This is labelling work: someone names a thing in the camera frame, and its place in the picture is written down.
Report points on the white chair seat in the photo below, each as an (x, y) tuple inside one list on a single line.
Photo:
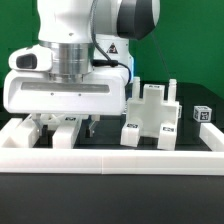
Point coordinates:
[(150, 111)]

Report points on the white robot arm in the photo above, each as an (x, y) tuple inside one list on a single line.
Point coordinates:
[(68, 72)]

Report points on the white chair back frame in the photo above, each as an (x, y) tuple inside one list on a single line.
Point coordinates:
[(65, 129)]

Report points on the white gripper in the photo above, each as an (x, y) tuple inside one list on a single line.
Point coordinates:
[(101, 92)]

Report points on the white U-shaped fence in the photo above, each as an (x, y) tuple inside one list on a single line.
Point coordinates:
[(17, 155)]

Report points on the white tagged cube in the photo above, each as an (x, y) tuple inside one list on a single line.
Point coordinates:
[(202, 113)]

